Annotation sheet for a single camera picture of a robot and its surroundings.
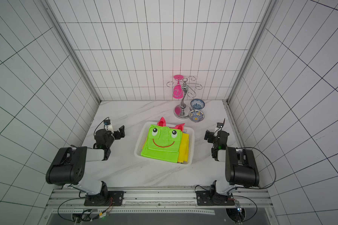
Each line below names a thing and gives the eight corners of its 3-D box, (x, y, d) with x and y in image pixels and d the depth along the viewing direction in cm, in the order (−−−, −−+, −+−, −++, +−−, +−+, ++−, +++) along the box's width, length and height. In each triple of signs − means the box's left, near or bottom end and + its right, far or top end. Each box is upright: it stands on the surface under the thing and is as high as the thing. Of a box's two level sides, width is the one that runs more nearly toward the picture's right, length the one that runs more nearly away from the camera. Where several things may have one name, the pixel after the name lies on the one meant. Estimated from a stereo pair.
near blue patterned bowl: (189, 122, 106) (189, 119, 103) (188, 112, 113) (188, 109, 110) (204, 122, 106) (205, 119, 103) (202, 112, 113) (203, 109, 110)
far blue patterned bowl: (191, 109, 115) (191, 106, 112) (190, 101, 121) (190, 98, 118) (204, 109, 115) (205, 106, 112) (202, 101, 121) (203, 98, 118)
